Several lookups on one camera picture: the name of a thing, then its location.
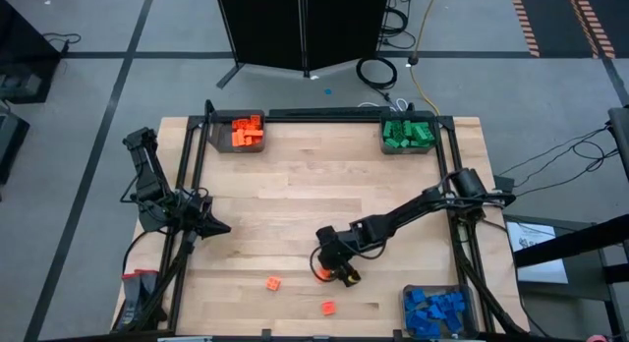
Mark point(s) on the black floor equipment box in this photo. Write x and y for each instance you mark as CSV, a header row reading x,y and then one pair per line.
x,y
10,145
24,47

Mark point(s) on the pink round object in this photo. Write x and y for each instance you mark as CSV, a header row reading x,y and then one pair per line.
x,y
597,338

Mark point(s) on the small orange toy brick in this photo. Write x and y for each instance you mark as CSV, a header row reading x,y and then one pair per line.
x,y
273,283

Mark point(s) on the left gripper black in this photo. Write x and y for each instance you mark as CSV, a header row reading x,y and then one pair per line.
x,y
189,211

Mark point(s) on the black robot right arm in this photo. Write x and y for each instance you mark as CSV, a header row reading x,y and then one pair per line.
x,y
408,211

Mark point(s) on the black metal cart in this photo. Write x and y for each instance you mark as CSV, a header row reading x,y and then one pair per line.
x,y
570,241

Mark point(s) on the black folding screen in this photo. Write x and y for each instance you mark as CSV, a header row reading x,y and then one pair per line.
x,y
295,27

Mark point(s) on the red and grey tool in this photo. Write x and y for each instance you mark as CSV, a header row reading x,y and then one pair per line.
x,y
132,288

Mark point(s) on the small blue toy brick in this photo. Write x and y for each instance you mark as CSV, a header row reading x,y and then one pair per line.
x,y
435,312
421,315
459,307
435,301
409,305

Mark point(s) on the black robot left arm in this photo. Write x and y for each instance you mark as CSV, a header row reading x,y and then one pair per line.
x,y
147,170

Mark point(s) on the grey plastic bin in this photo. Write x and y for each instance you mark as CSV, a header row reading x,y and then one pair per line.
x,y
221,135
426,115
472,307

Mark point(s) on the white paper sheet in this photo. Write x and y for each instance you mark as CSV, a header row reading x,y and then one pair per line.
x,y
535,253

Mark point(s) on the small green toy brick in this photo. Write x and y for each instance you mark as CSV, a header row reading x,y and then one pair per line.
x,y
393,142
405,143

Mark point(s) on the black floor mat orange stripes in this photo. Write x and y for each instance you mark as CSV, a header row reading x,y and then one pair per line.
x,y
550,17

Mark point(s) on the black post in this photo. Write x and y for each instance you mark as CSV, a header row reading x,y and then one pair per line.
x,y
620,135

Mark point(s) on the long blue toy brick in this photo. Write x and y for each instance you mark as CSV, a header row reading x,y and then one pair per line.
x,y
452,322
457,297
434,331
417,327

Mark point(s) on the black aluminium table frame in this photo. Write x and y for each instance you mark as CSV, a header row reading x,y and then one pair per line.
x,y
334,115

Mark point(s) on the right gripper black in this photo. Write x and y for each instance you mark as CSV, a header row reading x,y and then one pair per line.
x,y
339,246

